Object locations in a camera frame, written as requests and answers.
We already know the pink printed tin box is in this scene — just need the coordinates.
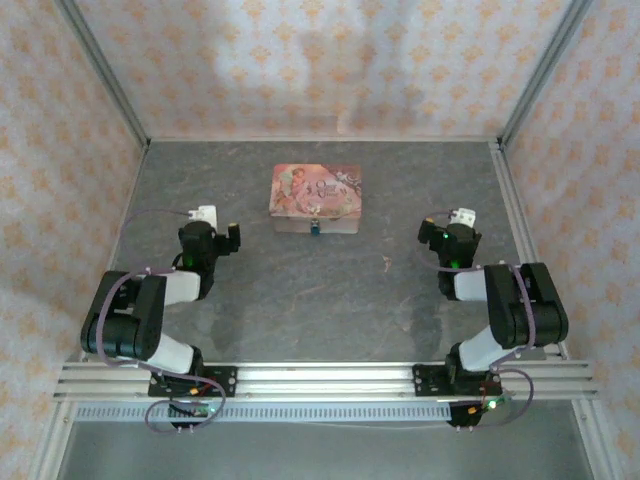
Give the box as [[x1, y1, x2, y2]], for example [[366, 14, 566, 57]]
[[268, 163, 363, 235]]

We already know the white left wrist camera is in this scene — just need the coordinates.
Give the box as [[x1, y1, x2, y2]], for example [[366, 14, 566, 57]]
[[188, 203, 220, 227]]

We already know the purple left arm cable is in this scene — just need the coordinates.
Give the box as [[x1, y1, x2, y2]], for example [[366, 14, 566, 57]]
[[94, 207, 227, 435]]

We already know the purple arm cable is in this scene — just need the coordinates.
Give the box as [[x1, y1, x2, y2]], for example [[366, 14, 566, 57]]
[[418, 208, 535, 431], [94, 207, 227, 435]]

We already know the aluminium side rail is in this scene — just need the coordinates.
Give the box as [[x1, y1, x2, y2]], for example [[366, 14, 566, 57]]
[[78, 143, 150, 363], [491, 139, 569, 362]]

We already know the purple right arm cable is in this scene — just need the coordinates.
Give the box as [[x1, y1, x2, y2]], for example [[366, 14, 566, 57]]
[[418, 208, 535, 431]]

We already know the aluminium rear rail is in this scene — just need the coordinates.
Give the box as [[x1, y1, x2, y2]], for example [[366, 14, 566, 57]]
[[147, 133, 502, 145]]

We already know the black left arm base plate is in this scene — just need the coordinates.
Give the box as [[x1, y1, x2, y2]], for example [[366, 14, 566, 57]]
[[147, 366, 239, 399]]

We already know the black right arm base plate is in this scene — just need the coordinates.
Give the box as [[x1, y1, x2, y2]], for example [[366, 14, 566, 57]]
[[412, 363, 503, 399]]

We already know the slotted grey cable duct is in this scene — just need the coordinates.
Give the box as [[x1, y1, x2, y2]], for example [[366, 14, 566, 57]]
[[74, 403, 454, 424]]

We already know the aluminium frame post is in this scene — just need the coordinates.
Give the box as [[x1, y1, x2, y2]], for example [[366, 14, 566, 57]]
[[58, 0, 152, 151], [498, 0, 595, 151]]

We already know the aluminium frame leg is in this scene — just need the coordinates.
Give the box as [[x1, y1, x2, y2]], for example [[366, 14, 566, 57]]
[[569, 399, 627, 480], [30, 399, 77, 480]]

